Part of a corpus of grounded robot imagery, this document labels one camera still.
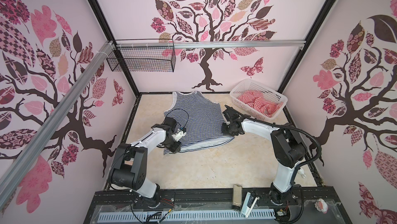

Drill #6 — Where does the blue white striped tank top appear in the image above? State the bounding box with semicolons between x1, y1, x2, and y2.
164;91;234;153

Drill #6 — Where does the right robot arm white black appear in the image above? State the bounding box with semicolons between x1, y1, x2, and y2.
222;105;307;205

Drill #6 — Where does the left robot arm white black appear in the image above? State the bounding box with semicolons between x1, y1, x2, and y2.
108;117;186;204

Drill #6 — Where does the red white striped tank top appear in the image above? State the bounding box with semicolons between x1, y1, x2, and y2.
237;90;283;117

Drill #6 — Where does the white plastic laundry basket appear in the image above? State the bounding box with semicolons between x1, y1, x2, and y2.
230;79;288;121

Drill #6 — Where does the small beige rectangular block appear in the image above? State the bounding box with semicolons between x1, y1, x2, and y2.
232;184;243;211

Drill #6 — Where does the white black handheld device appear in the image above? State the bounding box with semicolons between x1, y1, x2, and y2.
240;192;259;218

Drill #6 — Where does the small white plush toy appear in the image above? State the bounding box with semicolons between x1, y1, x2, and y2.
298;167;307;179

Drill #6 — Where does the small pink white object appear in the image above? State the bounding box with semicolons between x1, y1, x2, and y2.
314;198;329;214

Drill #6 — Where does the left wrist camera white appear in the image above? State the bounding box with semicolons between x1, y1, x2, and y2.
172;127;187;141

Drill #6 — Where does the black wire mesh basket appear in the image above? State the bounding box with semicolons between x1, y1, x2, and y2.
106;38;176;73

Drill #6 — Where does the white slotted cable duct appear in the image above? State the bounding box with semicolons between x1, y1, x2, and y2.
96;209;276;224

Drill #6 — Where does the aluminium rail back horizontal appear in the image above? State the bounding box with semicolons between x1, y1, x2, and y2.
116;40;306;49

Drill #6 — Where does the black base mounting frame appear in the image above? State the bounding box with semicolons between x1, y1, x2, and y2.
84;186;351;224

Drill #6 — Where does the aluminium rail left diagonal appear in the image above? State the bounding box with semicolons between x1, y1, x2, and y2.
1;41;114;207

